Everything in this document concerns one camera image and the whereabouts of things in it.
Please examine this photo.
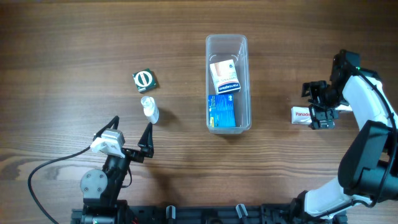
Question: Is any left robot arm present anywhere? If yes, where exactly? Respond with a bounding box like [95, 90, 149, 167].
[71, 116, 154, 224]

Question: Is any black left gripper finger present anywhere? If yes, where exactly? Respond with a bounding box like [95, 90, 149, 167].
[93, 116, 119, 140]
[137, 123, 154, 149]

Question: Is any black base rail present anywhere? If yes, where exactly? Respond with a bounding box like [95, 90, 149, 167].
[70, 203, 346, 224]

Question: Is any white spray bottle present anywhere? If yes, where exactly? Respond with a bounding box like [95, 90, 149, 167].
[141, 96, 159, 124]

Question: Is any green square box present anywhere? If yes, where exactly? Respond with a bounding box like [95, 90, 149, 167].
[132, 68, 157, 93]

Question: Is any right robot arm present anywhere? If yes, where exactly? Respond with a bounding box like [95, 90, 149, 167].
[286, 49, 397, 223]

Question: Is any clear plastic container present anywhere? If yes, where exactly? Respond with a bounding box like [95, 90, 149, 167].
[205, 34, 252, 134]

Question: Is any blue and yellow box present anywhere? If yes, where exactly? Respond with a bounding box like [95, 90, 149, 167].
[208, 94, 236, 128]

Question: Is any white Hansaplast plaster box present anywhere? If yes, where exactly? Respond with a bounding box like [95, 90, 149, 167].
[210, 59, 241, 95]

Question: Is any white Panadol box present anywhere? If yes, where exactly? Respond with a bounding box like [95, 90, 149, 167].
[291, 105, 353, 125]

